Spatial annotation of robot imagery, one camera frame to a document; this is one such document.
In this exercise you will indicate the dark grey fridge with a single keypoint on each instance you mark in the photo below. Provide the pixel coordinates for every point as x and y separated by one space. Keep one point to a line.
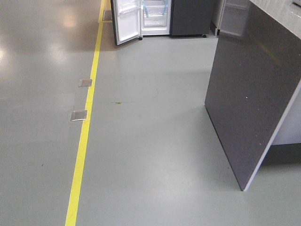
186 18

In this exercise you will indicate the fridge door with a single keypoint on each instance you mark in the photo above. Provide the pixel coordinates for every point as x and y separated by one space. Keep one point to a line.
126 18

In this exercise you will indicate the blue tape strip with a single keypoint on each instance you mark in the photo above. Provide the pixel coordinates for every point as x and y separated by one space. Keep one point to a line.
166 7
146 11

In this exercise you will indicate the metal floor plate far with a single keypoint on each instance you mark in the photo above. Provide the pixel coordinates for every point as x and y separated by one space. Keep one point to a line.
85 83

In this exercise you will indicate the yellow floor tape line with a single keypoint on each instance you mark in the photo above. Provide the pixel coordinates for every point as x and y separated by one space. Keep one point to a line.
73 205

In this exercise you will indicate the metal floor plate near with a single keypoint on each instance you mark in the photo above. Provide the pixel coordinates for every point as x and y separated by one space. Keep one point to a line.
79 115

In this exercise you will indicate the metal floor plate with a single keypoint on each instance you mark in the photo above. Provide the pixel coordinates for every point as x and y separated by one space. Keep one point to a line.
79 115
85 83

